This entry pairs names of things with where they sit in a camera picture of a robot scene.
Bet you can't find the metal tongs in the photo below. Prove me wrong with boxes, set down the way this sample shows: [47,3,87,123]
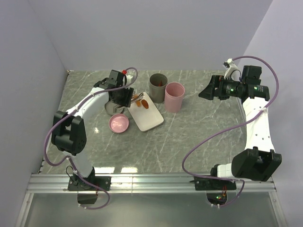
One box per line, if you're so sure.
[113,92,143,113]

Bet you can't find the pink round lid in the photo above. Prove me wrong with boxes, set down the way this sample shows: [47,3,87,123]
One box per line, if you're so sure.
[109,113,129,133]

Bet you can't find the grey round lid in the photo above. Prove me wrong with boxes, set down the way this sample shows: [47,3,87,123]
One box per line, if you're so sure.
[105,101,124,115]

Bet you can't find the grey cylindrical container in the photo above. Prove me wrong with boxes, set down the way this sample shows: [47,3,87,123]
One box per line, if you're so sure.
[149,73,168,104]

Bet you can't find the aluminium rail frame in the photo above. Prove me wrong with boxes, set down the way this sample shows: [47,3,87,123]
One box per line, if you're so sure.
[16,173,287,227]

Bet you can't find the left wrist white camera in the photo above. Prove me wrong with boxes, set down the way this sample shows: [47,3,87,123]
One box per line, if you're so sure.
[121,70,133,85]

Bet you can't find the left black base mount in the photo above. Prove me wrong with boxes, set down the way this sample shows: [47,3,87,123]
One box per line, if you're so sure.
[67,175,111,191]

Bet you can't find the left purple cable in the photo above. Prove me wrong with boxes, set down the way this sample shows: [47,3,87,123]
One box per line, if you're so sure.
[44,67,138,210]

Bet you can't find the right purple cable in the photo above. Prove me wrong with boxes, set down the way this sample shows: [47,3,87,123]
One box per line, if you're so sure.
[181,55,280,209]

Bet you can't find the white rectangular plate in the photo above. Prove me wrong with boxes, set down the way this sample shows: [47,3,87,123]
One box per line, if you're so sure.
[128,92,164,132]

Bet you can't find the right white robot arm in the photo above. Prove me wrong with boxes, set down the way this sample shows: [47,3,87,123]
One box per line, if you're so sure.
[199,66,282,189]

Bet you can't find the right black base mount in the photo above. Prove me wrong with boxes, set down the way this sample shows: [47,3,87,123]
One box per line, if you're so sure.
[189,176,237,191]

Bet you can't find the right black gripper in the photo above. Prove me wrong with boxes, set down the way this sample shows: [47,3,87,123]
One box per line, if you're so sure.
[198,75,244,100]

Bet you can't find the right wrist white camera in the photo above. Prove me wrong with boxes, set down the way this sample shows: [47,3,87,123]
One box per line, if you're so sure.
[223,58,241,79]

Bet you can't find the wrist white camera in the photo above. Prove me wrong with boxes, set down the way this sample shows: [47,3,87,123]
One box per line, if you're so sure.
[223,58,241,79]
[121,70,133,85]

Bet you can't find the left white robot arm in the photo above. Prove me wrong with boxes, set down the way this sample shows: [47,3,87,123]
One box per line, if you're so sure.
[48,69,135,190]

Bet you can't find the fried chicken piece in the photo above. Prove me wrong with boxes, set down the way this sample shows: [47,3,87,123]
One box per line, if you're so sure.
[134,94,149,109]

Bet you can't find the pink cylindrical container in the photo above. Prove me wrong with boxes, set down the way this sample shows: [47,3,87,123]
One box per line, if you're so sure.
[164,82,185,113]

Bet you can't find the purple cable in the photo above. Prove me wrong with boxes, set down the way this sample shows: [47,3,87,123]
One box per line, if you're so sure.
[44,67,138,210]
[181,55,280,209]

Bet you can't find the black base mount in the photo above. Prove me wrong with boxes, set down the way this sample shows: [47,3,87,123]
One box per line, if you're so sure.
[189,176,237,191]
[67,175,111,191]

